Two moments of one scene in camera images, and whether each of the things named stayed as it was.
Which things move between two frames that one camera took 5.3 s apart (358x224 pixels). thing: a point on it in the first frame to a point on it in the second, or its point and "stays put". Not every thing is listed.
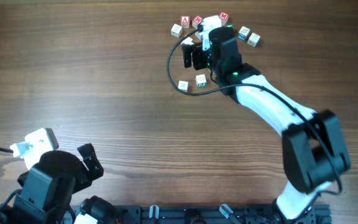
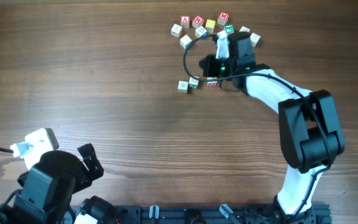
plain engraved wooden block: [183, 85] stays put
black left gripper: [84, 179] stays put
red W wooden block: [197, 22] stays put
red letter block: [188, 40] to [212, 83]
